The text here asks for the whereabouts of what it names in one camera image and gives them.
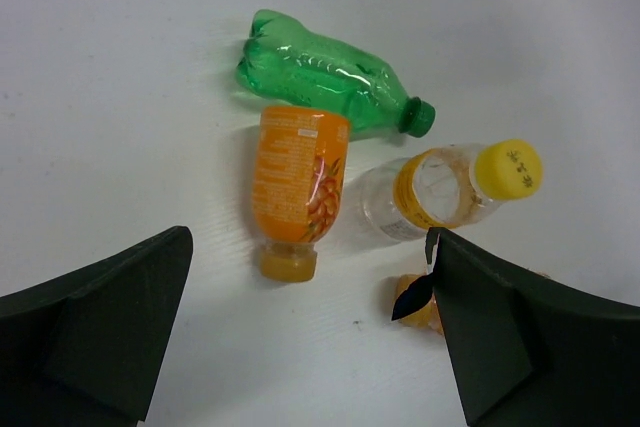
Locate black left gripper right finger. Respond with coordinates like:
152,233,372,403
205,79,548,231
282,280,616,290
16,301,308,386
424,226,640,427

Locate clear bottle yellow cap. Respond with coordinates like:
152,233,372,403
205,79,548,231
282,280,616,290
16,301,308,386
359,139,543,244

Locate orange bottle fruit label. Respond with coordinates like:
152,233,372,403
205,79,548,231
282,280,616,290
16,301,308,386
249,105,350,283

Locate orange bottle brown cap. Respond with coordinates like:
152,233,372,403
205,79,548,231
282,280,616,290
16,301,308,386
392,274,444,334

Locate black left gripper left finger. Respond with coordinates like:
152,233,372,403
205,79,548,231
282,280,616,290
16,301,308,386
1,226,193,426

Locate green plastic bottle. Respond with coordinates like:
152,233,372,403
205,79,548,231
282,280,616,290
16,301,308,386
236,9,436,138

